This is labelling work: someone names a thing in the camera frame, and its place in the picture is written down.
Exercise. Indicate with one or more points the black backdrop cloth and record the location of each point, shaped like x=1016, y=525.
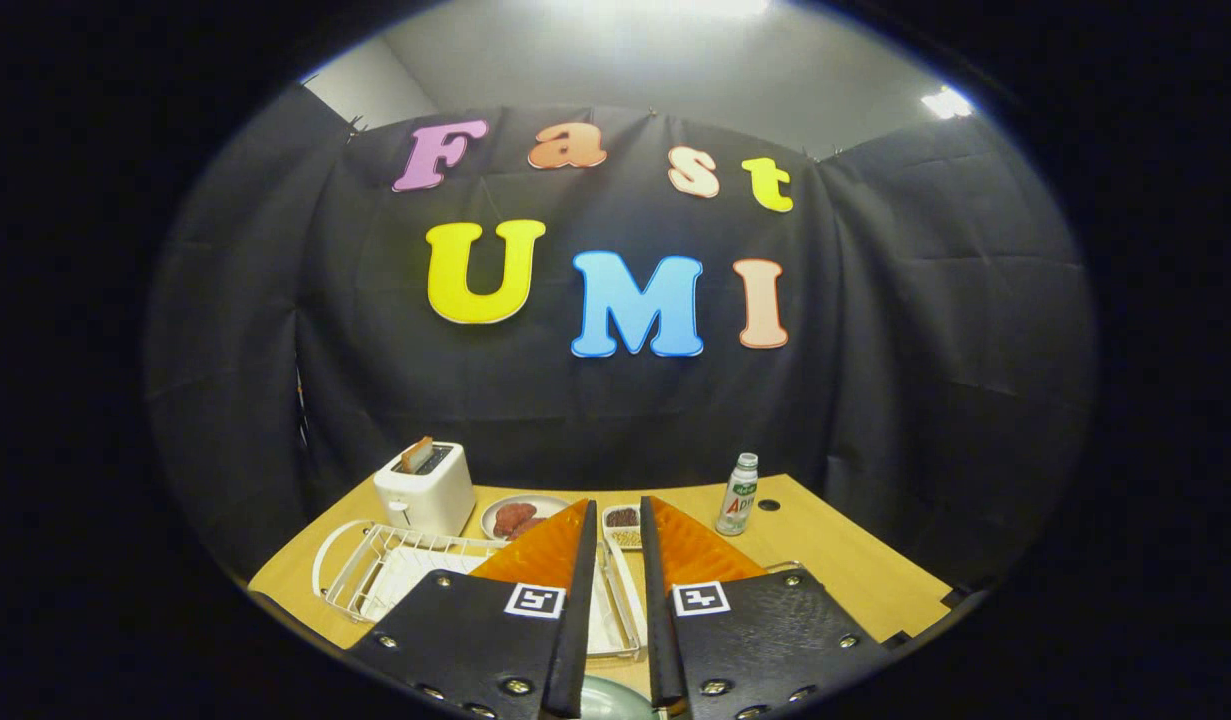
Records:
x=875, y=350

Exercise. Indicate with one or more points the white toaster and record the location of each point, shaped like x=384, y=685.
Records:
x=430, y=500

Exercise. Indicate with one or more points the white drink bottle green label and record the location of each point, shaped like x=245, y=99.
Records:
x=737, y=500

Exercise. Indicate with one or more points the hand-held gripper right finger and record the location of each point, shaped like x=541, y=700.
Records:
x=660, y=640

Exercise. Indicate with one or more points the small round pale plate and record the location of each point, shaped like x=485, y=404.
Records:
x=547, y=502

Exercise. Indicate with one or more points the white divided dish with beans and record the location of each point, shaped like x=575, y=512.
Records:
x=623, y=520

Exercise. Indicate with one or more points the red meat piece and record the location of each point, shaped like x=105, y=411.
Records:
x=512, y=517
x=533, y=528

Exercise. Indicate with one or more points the ceiling light panel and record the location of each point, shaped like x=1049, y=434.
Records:
x=947, y=102
x=675, y=6

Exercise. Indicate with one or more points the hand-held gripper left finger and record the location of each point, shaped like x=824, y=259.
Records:
x=575, y=640

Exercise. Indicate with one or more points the toast slice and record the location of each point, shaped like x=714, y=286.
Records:
x=416, y=455

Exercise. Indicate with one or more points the light green plate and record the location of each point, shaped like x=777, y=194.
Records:
x=615, y=703

